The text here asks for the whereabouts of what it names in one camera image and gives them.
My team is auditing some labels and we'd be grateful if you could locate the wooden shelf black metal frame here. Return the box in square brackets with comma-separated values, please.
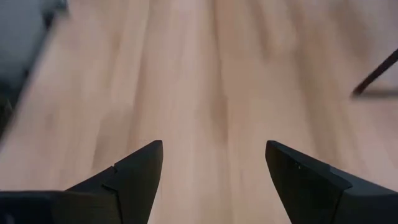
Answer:
[350, 48, 398, 98]

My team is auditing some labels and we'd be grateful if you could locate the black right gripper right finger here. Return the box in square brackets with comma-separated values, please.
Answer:
[265, 139, 398, 224]

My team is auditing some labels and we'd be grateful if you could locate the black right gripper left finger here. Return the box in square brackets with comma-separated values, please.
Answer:
[67, 139, 164, 224]

